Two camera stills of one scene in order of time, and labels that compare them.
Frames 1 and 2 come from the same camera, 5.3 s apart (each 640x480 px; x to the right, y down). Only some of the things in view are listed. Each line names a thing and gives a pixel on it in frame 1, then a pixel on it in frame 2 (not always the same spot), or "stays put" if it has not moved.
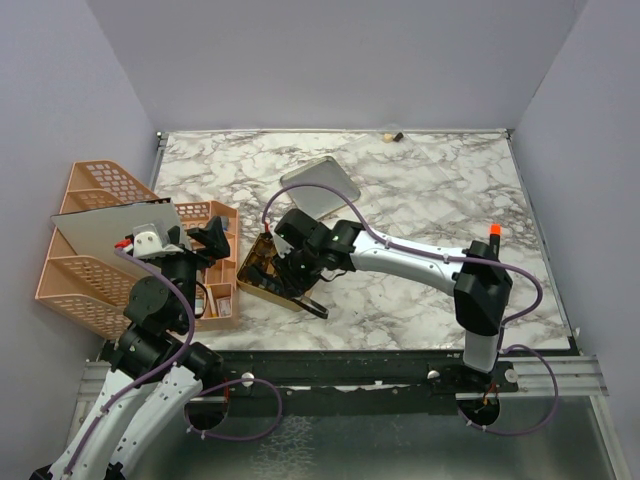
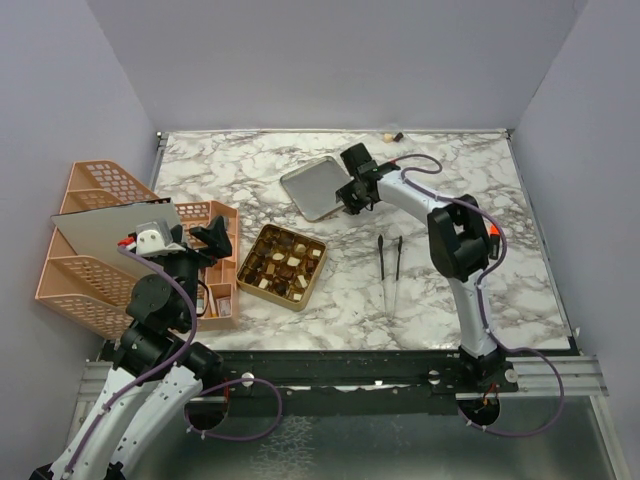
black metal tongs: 270,281 → 389,313
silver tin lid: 319,203 stays put
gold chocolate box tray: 261,275 stays put
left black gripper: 214,239 stays put
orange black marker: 494,241 stays put
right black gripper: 297,285 → 352,207
